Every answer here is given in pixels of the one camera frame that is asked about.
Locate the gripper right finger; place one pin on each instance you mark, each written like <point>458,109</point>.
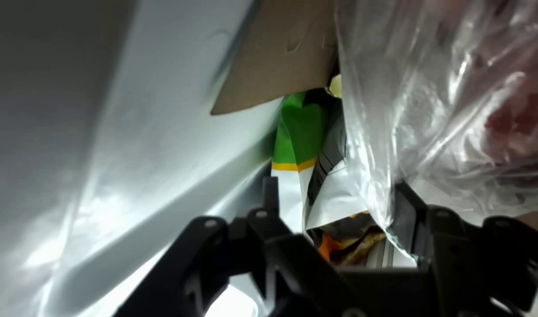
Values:
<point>462,259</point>

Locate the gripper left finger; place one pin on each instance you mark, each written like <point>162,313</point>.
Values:
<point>233,246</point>

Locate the orange and brown packet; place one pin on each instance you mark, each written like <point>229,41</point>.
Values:
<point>344,246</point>

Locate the green and white packet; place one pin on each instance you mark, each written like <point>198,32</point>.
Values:
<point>300,132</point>

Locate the clear plastic bag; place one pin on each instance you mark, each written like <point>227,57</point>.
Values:
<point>427,97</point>

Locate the brown cardboard piece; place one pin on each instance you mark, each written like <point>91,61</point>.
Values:
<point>278,53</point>

